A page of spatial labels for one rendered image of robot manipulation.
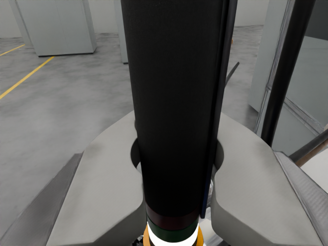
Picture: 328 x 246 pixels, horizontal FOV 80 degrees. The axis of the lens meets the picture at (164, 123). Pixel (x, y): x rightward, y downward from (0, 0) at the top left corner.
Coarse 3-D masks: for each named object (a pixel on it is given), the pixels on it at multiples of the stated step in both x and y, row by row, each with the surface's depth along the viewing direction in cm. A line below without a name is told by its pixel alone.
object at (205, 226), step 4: (204, 220) 18; (208, 220) 18; (200, 224) 18; (204, 224) 17; (208, 224) 17; (204, 228) 17; (208, 228) 17; (204, 232) 17; (208, 232) 17; (212, 232) 17; (204, 236) 17; (208, 236) 17; (204, 240) 16
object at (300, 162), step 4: (320, 144) 27; (324, 144) 27; (316, 148) 26; (320, 148) 26; (312, 152) 26; (316, 152) 26; (304, 156) 25; (308, 156) 25; (312, 156) 26; (300, 160) 24; (304, 160) 25; (308, 160) 25; (300, 164) 24
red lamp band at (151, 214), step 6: (198, 204) 11; (150, 210) 11; (192, 210) 10; (198, 210) 11; (150, 216) 11; (156, 216) 11; (162, 216) 10; (180, 216) 10; (186, 216) 10; (192, 216) 11; (156, 222) 11; (162, 222) 11; (168, 222) 10; (174, 222) 10; (180, 222) 10; (186, 222) 11; (192, 222) 11; (168, 228) 11; (174, 228) 11; (180, 228) 11
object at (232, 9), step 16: (224, 0) 6; (224, 16) 6; (224, 32) 6; (224, 48) 7; (224, 64) 7; (224, 80) 7; (208, 144) 9; (208, 160) 9; (208, 176) 10; (208, 192) 11
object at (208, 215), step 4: (208, 208) 19; (208, 212) 19; (208, 216) 18; (200, 220) 18; (212, 236) 17; (216, 236) 17; (208, 240) 17; (212, 240) 17; (216, 240) 16; (220, 240) 16; (204, 244) 16; (208, 244) 16; (212, 244) 16; (216, 244) 16; (220, 244) 16; (224, 244) 17; (228, 244) 18
